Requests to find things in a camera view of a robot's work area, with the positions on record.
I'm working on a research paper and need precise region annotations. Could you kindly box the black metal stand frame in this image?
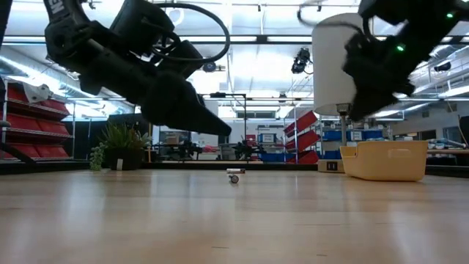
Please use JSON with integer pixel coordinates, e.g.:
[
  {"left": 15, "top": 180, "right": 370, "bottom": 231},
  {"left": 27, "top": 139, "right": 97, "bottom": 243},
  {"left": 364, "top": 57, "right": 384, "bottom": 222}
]
[{"left": 203, "top": 92, "right": 248, "bottom": 162}]

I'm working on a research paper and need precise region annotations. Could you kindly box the black hanging camera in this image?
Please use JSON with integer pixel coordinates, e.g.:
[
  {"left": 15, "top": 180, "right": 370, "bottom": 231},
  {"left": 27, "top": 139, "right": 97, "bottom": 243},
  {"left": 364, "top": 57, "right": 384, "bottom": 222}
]
[{"left": 291, "top": 47, "right": 314, "bottom": 76}]

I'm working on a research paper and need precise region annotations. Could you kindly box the black looped gripper cable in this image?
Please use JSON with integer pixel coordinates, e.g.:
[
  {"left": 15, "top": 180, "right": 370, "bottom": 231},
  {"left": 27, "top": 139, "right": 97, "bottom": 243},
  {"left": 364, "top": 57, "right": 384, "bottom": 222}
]
[{"left": 296, "top": 0, "right": 373, "bottom": 41}]

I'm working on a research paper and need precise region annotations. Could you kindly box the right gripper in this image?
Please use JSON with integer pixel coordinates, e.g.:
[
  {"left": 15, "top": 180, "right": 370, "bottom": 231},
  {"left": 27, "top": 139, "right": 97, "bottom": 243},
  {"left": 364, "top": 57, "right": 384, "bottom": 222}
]
[{"left": 342, "top": 31, "right": 417, "bottom": 121}]

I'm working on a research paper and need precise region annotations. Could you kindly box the small potted green plant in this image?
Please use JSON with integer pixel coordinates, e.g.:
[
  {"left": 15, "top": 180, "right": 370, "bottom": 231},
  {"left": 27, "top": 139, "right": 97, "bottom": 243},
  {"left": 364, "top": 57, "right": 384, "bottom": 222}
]
[{"left": 90, "top": 122, "right": 153, "bottom": 172}]

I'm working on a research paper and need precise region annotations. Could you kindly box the wooden workbench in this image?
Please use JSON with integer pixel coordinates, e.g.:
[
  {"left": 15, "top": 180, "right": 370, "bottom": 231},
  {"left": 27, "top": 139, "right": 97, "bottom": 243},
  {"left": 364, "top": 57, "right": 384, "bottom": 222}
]
[{"left": 426, "top": 148, "right": 469, "bottom": 166}]

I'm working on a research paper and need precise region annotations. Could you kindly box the black overhead light bar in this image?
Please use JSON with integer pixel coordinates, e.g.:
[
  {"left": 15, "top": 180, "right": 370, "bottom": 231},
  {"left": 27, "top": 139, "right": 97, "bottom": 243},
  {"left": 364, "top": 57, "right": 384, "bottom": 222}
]
[{"left": 204, "top": 34, "right": 316, "bottom": 46}]

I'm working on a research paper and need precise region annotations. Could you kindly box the yellow plastic bin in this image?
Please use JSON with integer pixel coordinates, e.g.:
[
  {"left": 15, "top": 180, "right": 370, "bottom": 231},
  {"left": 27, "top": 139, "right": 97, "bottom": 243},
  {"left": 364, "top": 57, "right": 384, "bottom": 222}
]
[{"left": 339, "top": 140, "right": 429, "bottom": 183}]

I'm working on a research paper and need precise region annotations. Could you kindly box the shelf with red bins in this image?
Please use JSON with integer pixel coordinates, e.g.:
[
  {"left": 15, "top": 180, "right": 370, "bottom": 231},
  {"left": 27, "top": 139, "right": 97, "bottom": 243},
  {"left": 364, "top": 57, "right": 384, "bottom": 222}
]
[{"left": 0, "top": 78, "right": 76, "bottom": 162}]

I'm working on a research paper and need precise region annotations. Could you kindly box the white plastic cover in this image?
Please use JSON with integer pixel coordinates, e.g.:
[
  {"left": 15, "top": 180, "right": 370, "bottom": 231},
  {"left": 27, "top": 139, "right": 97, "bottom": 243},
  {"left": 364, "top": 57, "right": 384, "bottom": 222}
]
[{"left": 22, "top": 83, "right": 53, "bottom": 104}]

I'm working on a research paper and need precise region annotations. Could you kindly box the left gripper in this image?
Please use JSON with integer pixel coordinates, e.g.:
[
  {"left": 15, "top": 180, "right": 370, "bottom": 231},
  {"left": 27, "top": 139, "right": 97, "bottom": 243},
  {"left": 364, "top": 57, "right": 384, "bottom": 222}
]
[{"left": 78, "top": 39, "right": 232, "bottom": 136}]

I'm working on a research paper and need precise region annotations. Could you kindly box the tilted red bin rack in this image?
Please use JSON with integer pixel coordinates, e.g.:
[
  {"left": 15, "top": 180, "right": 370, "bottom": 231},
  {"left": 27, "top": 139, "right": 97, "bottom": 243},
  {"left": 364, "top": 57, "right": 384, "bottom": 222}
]
[{"left": 284, "top": 111, "right": 322, "bottom": 165}]

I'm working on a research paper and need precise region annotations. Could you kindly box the row of blue bins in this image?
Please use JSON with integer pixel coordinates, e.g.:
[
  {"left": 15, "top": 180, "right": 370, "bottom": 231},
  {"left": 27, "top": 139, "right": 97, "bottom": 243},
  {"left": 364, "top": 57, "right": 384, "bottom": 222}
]
[{"left": 322, "top": 128, "right": 384, "bottom": 142}]

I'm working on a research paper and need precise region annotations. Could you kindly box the black aluminium table frame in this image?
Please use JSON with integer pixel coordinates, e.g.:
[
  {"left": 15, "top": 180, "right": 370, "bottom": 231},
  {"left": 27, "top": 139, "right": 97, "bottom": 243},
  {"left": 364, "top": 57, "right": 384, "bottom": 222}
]
[{"left": 0, "top": 160, "right": 469, "bottom": 180}]

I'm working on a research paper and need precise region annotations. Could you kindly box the blue crate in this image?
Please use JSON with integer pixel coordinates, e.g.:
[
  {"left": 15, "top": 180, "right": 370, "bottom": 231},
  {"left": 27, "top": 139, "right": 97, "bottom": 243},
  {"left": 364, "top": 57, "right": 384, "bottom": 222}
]
[{"left": 262, "top": 153, "right": 294, "bottom": 164}]

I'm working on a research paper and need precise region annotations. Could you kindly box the white cylinder table lamp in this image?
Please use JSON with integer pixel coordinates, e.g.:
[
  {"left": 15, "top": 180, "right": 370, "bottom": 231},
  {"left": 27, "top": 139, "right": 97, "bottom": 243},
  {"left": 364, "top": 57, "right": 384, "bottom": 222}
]
[{"left": 311, "top": 13, "right": 371, "bottom": 173}]

